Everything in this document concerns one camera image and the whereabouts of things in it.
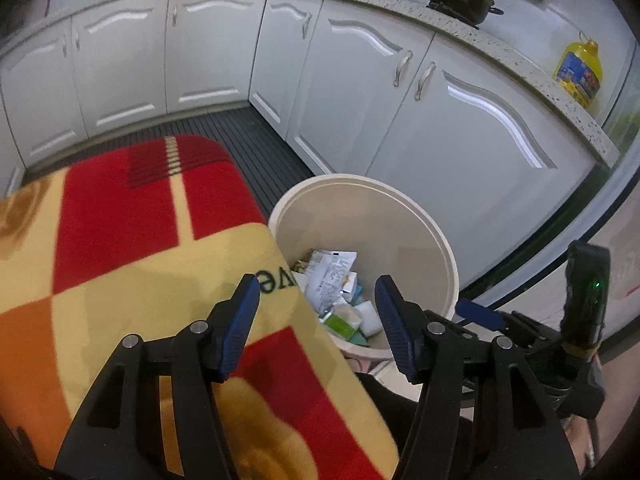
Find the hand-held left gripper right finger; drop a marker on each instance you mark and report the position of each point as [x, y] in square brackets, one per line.
[397, 330]

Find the cream plastic bucket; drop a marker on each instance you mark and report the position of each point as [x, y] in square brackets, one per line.
[360, 220]

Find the white printed paper receipt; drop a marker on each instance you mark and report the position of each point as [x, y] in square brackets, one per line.
[327, 275]

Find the dark ribbed floor mat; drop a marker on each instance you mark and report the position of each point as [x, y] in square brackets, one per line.
[240, 130]

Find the red yellow printed blanket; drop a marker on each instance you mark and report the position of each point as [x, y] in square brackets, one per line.
[125, 220]

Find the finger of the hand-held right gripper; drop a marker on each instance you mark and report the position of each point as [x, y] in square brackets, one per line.
[480, 312]

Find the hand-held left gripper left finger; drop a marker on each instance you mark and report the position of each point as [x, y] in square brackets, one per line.
[240, 330]

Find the yellow cooking oil bottle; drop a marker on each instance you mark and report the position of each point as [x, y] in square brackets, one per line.
[580, 70]

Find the white base kitchen cabinets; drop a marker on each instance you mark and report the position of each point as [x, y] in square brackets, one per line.
[350, 85]

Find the person's right forearm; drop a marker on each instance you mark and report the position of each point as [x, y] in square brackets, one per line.
[580, 440]

